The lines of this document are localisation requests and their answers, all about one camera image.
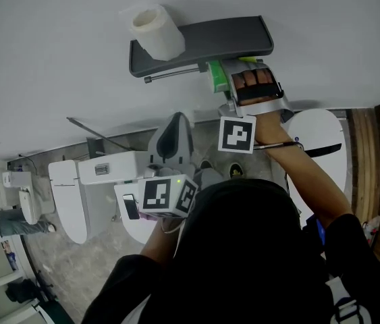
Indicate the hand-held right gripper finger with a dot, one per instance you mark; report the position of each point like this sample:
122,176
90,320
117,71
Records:
227,83

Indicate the green toilet paper roll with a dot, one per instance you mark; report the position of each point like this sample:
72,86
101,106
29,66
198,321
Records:
216,76

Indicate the black smartphone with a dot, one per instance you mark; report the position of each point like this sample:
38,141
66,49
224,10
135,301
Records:
131,207

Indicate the white long smart toilet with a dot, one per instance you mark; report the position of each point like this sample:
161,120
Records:
64,201

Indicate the white shelf unit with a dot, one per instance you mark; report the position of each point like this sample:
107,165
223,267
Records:
7,312

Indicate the white toilet paper roll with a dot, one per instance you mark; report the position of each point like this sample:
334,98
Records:
159,35

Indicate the white oval smart toilet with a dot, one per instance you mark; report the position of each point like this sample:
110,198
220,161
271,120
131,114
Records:
318,127

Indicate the brown wooden steps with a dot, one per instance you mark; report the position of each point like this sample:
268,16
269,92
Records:
368,167

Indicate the blue screen handheld device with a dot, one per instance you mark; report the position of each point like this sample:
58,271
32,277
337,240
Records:
319,231

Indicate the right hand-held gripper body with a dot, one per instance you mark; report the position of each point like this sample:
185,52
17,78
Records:
237,133

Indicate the black backpack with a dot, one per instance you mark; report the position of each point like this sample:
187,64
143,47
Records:
22,290

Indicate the person's left forearm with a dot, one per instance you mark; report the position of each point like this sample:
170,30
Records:
162,241

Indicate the thin black rod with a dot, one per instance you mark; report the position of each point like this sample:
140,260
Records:
100,133

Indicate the person's right shoe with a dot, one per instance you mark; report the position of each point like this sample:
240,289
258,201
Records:
236,170

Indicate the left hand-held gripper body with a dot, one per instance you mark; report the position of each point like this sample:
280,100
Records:
156,196

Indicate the black wrist band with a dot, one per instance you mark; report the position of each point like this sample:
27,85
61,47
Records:
277,144

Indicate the person's black shirt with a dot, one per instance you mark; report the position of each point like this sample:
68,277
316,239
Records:
243,265

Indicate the black wall shelf holder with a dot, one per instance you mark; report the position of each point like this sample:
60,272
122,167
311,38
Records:
223,39

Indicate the person's right forearm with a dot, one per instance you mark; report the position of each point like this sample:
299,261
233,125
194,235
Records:
297,174

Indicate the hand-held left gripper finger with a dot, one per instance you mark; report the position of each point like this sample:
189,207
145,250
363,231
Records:
188,150
154,150

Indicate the white toilet with tank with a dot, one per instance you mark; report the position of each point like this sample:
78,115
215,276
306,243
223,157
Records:
122,167

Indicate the person's shoe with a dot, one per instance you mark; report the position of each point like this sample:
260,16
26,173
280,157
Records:
236,170
206,165

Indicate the small white toilet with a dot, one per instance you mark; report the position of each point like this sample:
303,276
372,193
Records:
29,204

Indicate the person's left shoe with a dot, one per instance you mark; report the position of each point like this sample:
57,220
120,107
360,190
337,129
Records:
206,165

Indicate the person's right hand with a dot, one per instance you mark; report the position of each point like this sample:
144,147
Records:
253,78

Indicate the person's grey trousers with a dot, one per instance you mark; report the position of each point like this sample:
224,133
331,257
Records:
210,181

